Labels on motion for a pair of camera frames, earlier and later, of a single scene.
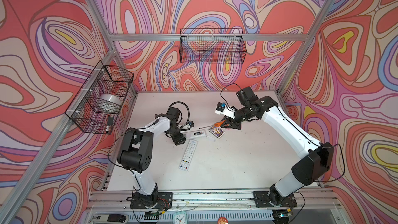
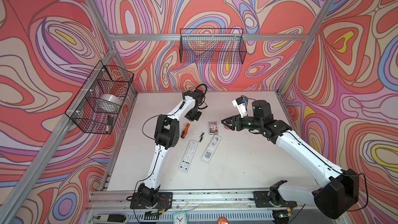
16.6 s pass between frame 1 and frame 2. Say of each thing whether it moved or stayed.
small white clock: stayed
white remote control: moved
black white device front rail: stayed
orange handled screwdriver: moved
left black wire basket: stayed
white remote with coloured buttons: stayed
